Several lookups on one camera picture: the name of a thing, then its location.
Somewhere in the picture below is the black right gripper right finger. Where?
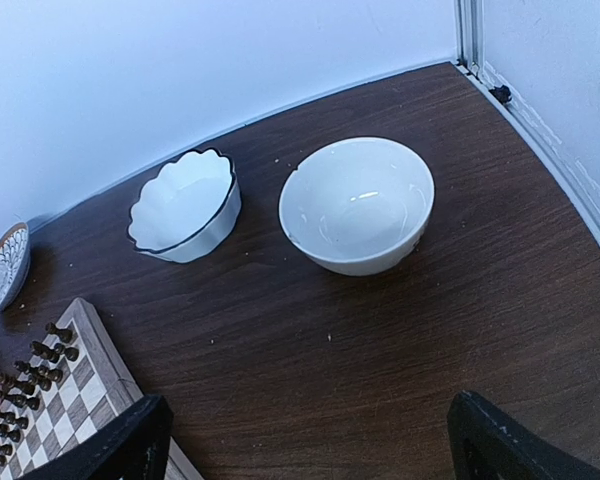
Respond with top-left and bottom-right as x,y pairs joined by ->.
447,390 -> 600,479

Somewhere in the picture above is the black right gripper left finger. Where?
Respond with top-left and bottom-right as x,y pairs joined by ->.
24,394 -> 173,480

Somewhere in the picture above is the wooden chess board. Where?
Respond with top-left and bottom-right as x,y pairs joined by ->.
0,297 -> 204,480

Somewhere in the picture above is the dark pawn chess piece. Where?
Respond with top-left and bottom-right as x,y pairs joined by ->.
54,343 -> 79,362

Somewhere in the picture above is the dark rook chess piece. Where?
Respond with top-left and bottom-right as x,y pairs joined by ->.
45,322 -> 74,344

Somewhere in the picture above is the patterned ceramic plate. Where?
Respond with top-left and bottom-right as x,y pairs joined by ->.
0,222 -> 31,313

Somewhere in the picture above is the white scalloped bowl black rim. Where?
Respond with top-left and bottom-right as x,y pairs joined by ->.
127,148 -> 242,264

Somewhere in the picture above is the plain white round bowl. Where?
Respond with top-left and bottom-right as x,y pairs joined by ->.
278,137 -> 435,277

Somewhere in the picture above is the aluminium frame post right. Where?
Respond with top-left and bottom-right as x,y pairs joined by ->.
455,0 -> 485,78

